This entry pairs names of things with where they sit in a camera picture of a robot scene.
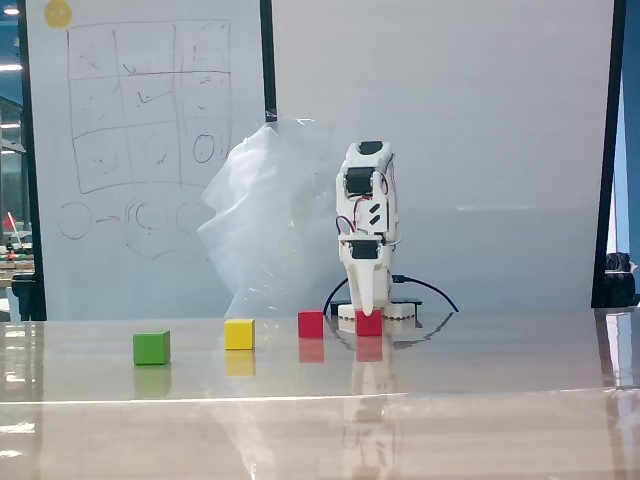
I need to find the white perforated base plate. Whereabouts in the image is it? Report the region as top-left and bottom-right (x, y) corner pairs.
(337, 301), (417, 322)

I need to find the blank white board panel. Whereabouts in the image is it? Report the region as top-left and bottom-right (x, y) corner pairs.
(272, 0), (615, 311)

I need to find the red servo wire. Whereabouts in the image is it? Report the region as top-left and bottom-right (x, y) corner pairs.
(335, 196), (372, 235)

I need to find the red wooden cube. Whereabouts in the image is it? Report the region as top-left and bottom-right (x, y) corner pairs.
(355, 309), (384, 337)
(297, 309), (325, 339)

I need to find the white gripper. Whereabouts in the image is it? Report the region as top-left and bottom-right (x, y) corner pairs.
(338, 232), (394, 318)

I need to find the whiteboard with marker drawings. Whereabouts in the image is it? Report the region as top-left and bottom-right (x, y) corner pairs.
(24, 0), (267, 321)

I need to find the black cable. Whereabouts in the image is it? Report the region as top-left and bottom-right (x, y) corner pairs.
(391, 273), (460, 314)
(322, 277), (350, 316)

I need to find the yellow wooden cube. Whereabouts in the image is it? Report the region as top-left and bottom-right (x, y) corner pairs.
(224, 318), (256, 351)

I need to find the green wooden cube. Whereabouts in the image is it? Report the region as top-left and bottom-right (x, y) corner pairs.
(132, 330), (172, 366)

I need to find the clear plastic bag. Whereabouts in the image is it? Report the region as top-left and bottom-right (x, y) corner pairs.
(196, 116), (346, 321)

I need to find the black round object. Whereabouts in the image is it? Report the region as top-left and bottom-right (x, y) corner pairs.
(603, 252), (639, 307)

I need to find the black board frame post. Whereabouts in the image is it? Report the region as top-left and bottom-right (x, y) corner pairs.
(258, 0), (279, 124)
(16, 0), (49, 321)
(591, 0), (627, 309)

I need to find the yellow round magnet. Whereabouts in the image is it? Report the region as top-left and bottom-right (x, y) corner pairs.
(43, 0), (74, 29)

